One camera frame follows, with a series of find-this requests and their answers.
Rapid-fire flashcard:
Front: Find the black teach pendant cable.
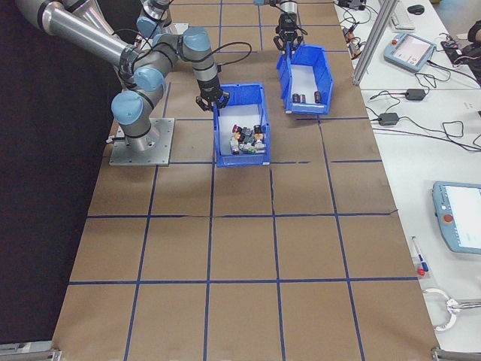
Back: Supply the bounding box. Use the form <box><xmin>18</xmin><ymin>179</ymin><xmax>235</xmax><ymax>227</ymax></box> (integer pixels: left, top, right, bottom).
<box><xmin>414</xmin><ymin>59</ymin><xmax>481</xmax><ymax>90</ymax></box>

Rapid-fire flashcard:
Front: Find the foil wrapped tool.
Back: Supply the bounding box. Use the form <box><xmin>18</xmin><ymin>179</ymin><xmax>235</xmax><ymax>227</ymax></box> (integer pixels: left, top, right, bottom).
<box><xmin>445</xmin><ymin>298</ymin><xmax>481</xmax><ymax>314</ymax></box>

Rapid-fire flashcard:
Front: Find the black frame cover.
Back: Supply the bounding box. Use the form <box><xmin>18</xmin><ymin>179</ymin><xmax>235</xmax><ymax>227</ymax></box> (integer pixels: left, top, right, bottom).
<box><xmin>0</xmin><ymin>0</ymin><xmax>121</xmax><ymax>345</ymax></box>

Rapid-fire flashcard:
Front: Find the slanted aluminium profile post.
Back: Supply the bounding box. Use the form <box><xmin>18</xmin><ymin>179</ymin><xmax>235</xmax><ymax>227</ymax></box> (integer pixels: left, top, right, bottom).
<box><xmin>352</xmin><ymin>0</ymin><xmax>400</xmax><ymax>86</ymax></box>

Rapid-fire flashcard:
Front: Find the white bin liner sheet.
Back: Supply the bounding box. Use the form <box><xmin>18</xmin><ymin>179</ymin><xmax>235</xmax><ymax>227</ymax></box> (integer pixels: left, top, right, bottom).
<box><xmin>291</xmin><ymin>64</ymin><xmax>326</xmax><ymax>106</ymax></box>

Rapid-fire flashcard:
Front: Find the dark sleeved person forearm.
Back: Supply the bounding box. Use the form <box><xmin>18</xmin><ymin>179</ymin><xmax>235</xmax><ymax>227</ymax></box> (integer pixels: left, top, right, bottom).
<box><xmin>465</xmin><ymin>20</ymin><xmax>481</xmax><ymax>63</ymax></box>

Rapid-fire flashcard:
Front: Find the blue bin with push buttons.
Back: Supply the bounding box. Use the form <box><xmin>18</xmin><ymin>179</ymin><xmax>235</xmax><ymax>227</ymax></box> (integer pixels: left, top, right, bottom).
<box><xmin>212</xmin><ymin>82</ymin><xmax>272</xmax><ymax>168</ymax></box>

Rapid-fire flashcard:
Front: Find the white tape ring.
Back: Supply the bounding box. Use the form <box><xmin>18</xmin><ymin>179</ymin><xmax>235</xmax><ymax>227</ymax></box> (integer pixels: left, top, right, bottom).
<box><xmin>422</xmin><ymin>287</ymin><xmax>459</xmax><ymax>332</ymax></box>

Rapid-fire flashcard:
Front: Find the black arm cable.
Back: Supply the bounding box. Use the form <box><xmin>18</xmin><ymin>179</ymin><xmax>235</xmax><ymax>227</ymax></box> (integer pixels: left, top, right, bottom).
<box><xmin>112</xmin><ymin>28</ymin><xmax>253</xmax><ymax>72</ymax></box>

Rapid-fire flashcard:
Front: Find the teach pendant with white screen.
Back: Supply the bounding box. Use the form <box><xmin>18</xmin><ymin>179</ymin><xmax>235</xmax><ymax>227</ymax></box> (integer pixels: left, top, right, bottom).
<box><xmin>431</xmin><ymin>180</ymin><xmax>481</xmax><ymax>255</ymax></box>

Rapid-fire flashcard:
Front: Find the white keyboard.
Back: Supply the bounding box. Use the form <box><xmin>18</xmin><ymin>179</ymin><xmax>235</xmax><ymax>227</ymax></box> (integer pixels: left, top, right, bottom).
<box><xmin>389</xmin><ymin>2</ymin><xmax>416</xmax><ymax>31</ymax></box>

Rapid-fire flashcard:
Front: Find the pile of small mixed parts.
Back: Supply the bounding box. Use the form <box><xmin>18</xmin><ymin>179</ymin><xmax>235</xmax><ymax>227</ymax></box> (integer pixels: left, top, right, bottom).
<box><xmin>218</xmin><ymin>103</ymin><xmax>266</xmax><ymax>156</ymax></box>

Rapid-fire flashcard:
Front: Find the white marker pen blue tip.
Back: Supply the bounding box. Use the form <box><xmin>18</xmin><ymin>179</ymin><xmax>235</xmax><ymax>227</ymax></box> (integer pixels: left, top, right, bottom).
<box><xmin>411</xmin><ymin>235</ymin><xmax>425</xmax><ymax>264</ymax></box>

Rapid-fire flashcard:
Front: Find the teach pendant with pink screen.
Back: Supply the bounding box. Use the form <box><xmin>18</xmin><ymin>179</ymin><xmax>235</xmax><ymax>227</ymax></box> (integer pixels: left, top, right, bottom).
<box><xmin>383</xmin><ymin>32</ymin><xmax>438</xmax><ymax>74</ymax></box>

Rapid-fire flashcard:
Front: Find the black board with red wires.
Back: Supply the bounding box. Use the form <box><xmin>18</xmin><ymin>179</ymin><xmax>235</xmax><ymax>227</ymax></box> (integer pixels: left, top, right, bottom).
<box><xmin>439</xmin><ymin>33</ymin><xmax>469</xmax><ymax>68</ymax></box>

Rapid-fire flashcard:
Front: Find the long black adapter cable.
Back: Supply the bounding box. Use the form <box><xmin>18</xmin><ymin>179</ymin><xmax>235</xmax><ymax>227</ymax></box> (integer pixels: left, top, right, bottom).
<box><xmin>366</xmin><ymin>107</ymin><xmax>481</xmax><ymax>152</ymax></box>

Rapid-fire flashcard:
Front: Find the black device with cables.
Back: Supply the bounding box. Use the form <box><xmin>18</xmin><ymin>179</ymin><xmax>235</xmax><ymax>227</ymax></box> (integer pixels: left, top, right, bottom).
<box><xmin>335</xmin><ymin>0</ymin><xmax>368</xmax><ymax>11</ymax></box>

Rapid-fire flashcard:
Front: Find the metal corner profile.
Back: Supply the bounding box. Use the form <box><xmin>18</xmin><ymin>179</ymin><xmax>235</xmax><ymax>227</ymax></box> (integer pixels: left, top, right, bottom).
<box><xmin>430</xmin><ymin>346</ymin><xmax>481</xmax><ymax>361</ymax></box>

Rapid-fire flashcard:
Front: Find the blue bin with batteries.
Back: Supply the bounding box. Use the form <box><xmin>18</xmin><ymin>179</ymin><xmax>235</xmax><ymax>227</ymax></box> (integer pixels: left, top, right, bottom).
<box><xmin>276</xmin><ymin>44</ymin><xmax>334</xmax><ymax>116</ymax></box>

